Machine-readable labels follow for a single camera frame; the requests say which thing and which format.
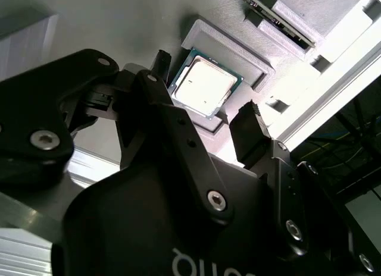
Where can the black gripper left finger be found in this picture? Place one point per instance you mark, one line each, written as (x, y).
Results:
(29, 109)

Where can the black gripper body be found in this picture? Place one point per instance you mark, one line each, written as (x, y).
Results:
(134, 228)

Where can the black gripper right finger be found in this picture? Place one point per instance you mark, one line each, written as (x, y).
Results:
(293, 204)

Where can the silver CPU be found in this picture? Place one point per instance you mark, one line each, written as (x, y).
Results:
(205, 85)

